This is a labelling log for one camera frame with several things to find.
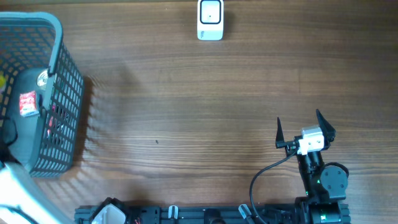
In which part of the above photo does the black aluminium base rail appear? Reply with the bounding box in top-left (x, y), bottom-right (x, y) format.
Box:
top-left (73, 203), bottom-right (351, 224)

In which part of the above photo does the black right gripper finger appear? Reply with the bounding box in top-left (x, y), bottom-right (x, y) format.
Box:
top-left (275, 118), bottom-right (295, 149)
top-left (316, 109), bottom-right (336, 148)

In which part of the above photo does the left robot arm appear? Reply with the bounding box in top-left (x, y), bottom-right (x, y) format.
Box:
top-left (1, 162), bottom-right (74, 224)

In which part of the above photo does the white barcode scanner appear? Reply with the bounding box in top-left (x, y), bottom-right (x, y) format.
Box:
top-left (197, 0), bottom-right (224, 41)

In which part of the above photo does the grey plastic shopping basket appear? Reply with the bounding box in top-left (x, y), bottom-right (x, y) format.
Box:
top-left (1, 12), bottom-right (85, 177)

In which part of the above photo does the black red snack packet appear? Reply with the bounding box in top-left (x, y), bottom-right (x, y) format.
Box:
top-left (46, 104), bottom-right (70, 141)

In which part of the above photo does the yellow juice bottle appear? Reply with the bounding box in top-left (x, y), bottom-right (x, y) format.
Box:
top-left (0, 75), bottom-right (6, 90)

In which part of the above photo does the red white snack box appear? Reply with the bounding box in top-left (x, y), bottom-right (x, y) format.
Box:
top-left (19, 91), bottom-right (39, 117)

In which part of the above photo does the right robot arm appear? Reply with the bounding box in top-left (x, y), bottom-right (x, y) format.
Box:
top-left (275, 110), bottom-right (349, 223)

